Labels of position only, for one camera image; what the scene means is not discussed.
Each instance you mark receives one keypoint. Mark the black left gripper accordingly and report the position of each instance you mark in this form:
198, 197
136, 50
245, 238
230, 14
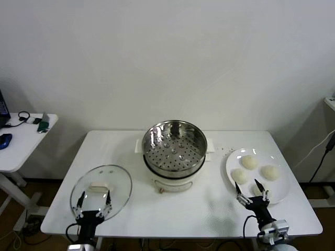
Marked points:
88, 217

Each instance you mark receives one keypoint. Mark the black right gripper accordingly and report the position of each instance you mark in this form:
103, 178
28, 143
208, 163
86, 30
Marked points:
260, 207

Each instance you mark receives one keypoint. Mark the black laptop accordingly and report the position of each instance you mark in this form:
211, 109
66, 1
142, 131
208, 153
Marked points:
3, 107

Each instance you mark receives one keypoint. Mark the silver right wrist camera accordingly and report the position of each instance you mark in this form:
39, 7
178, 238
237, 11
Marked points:
278, 228

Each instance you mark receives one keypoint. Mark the white side table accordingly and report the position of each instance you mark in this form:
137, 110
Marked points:
23, 146

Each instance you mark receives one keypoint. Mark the white electric cooking pot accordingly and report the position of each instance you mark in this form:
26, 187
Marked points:
170, 184

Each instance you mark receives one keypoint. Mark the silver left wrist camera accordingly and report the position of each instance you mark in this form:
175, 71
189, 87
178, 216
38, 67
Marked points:
78, 247

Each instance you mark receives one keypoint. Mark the black headphones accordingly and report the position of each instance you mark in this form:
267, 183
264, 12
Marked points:
19, 115

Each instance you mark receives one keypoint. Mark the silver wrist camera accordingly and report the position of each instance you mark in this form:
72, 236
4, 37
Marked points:
278, 228
78, 247

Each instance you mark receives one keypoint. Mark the perforated steel steamer basket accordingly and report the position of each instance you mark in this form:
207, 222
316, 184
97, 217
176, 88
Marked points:
199, 146

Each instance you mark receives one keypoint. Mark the green and grey holder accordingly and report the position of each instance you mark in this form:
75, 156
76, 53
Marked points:
43, 126

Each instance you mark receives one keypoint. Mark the white oval plate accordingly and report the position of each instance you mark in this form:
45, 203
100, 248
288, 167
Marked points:
281, 188

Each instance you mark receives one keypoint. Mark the white steamed baozi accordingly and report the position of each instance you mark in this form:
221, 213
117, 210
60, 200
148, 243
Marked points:
269, 172
257, 193
250, 162
240, 175

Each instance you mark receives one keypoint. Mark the white table leg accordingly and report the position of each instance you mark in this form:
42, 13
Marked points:
99, 244
255, 244

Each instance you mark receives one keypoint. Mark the blue computer mouse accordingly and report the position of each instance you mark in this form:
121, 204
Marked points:
5, 140

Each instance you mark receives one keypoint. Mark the small black device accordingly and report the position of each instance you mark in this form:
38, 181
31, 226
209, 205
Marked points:
37, 120

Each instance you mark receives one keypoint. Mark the round glass pot lid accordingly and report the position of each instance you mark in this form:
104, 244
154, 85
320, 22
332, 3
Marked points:
117, 183

